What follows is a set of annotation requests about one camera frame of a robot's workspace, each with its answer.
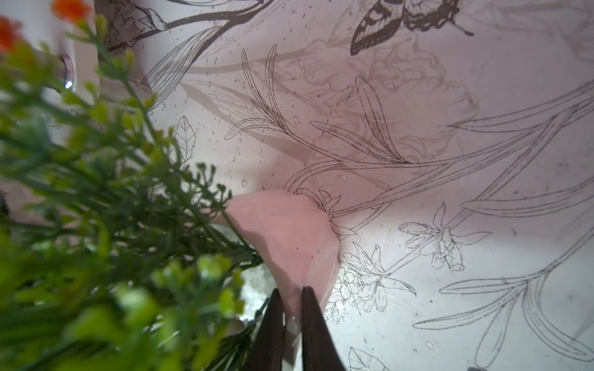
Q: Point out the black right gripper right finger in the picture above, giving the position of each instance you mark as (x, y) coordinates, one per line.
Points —
(319, 352)

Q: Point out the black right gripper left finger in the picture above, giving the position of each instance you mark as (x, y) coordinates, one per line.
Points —
(267, 350)

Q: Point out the orange flower pot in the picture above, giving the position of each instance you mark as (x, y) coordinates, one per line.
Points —
(139, 260)

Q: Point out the white two-tier rack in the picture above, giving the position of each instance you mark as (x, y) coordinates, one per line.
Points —
(46, 57)

